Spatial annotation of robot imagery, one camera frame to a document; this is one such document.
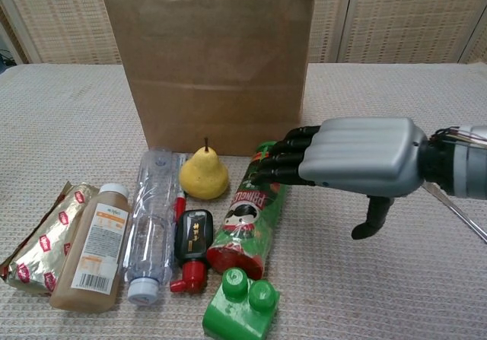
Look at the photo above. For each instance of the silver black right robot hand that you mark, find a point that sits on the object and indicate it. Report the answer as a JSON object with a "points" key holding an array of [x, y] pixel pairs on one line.
{"points": [[361, 153]]}

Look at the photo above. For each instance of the red round object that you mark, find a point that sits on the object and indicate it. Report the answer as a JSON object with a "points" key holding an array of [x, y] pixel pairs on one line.
{"points": [[243, 222]]}

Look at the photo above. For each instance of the yellow pear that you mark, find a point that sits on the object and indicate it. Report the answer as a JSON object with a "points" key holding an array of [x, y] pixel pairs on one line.
{"points": [[203, 176]]}

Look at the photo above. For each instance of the green toy building block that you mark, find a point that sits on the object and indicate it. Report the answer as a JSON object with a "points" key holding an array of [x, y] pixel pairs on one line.
{"points": [[236, 313]]}

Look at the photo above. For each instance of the clear plastic water bottle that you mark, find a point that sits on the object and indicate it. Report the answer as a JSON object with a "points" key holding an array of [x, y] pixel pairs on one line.
{"points": [[152, 210]]}

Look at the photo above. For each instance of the brown juice bottle white cap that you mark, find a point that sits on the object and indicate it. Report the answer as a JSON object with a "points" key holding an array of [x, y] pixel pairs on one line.
{"points": [[91, 248]]}

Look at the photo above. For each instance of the gold foil snack packet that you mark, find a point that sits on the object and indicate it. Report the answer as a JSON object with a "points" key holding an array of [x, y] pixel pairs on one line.
{"points": [[42, 237]]}

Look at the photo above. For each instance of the brown paper bag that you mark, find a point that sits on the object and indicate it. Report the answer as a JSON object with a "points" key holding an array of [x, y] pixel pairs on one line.
{"points": [[213, 70]]}

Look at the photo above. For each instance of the black ink bottle red cap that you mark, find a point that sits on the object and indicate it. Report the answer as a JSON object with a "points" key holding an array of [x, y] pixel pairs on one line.
{"points": [[194, 237]]}

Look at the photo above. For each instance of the metal table knife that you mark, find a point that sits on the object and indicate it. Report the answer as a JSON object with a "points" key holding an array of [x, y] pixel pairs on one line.
{"points": [[456, 212]]}

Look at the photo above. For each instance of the white woven tablecloth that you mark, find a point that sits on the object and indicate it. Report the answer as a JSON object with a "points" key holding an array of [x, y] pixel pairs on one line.
{"points": [[380, 279]]}

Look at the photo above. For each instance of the woven bamboo folding screen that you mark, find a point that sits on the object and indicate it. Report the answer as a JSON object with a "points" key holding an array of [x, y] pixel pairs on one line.
{"points": [[399, 16]]}

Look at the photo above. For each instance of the red capped marker pen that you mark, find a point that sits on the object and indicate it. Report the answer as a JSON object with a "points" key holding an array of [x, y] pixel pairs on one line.
{"points": [[180, 205]]}

